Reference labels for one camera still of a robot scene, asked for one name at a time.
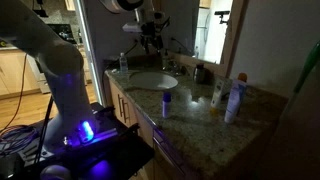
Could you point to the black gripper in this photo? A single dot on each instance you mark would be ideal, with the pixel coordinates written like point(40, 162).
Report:
point(152, 31)

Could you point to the white bottle with blue cap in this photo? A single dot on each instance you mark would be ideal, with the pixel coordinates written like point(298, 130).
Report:
point(166, 106)

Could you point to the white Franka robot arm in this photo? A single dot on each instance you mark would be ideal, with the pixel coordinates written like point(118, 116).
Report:
point(63, 86)

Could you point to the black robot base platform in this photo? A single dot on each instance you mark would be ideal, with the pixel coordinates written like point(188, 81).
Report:
point(113, 150)

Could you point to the soap dispenser bottle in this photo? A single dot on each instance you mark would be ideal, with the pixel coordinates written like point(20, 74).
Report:
point(165, 61)

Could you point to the clear plastic water bottle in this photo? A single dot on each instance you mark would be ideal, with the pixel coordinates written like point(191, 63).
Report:
point(123, 64)

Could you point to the small white tube yellow cap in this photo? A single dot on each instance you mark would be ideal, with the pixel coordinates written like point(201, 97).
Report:
point(217, 95)

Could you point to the chrome faucet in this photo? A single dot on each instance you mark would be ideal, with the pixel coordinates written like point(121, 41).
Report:
point(173, 67)

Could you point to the white oval sink basin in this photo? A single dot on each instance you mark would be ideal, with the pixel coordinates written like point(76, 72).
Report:
point(153, 81)

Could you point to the dark metal cup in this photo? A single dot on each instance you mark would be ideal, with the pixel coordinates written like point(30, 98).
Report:
point(199, 74)

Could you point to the wooden vanity cabinet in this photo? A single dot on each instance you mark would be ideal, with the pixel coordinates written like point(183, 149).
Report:
point(115, 96)

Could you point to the black kitchen stove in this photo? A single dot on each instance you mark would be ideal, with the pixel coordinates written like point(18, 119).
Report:
point(63, 32)

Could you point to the white kitchen appliance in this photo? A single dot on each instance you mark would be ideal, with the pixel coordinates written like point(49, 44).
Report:
point(41, 81)

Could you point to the light wood kitchen cabinets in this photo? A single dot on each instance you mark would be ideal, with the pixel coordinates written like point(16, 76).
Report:
point(11, 71)

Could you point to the grey round dome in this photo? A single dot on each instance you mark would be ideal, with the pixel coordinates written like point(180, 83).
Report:
point(55, 172)

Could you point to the white door frame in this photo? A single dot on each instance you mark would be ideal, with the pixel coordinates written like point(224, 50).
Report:
point(87, 50)

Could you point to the wood framed wall mirror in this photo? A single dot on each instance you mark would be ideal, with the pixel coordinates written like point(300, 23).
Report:
point(230, 43)

